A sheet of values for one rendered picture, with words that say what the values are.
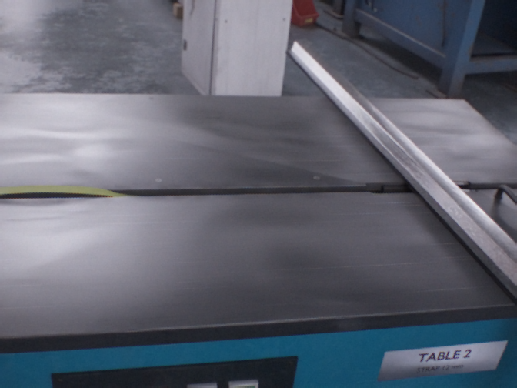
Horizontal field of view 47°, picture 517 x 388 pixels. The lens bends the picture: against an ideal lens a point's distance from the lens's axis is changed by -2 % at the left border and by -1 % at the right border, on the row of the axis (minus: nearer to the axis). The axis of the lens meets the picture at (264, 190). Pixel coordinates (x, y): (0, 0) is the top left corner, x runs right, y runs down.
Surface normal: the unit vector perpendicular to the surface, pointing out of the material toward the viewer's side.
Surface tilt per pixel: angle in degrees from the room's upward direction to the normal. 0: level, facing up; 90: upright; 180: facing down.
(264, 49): 90
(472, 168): 0
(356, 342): 90
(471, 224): 75
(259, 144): 0
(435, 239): 0
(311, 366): 90
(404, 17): 90
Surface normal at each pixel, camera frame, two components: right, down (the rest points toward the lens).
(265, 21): 0.42, 0.51
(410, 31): -0.90, 0.14
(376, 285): 0.10, -0.85
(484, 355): 0.19, 0.53
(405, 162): -0.90, -0.15
